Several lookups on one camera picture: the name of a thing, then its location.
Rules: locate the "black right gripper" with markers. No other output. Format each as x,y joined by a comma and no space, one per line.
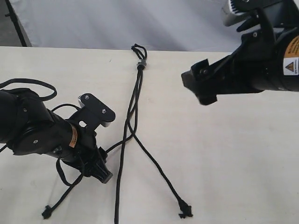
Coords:
272,67

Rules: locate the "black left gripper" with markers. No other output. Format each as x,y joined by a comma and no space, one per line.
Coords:
87,158

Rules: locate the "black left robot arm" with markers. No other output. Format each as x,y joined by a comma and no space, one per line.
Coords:
28,127

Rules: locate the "grey fabric backdrop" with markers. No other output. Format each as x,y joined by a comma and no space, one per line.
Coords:
173,25

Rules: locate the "black stand pole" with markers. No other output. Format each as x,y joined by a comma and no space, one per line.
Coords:
13,17

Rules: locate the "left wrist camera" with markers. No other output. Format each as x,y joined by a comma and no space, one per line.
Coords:
93,112

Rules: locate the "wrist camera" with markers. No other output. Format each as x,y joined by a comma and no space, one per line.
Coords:
269,14
93,112

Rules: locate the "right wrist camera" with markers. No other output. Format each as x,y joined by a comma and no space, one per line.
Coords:
269,14

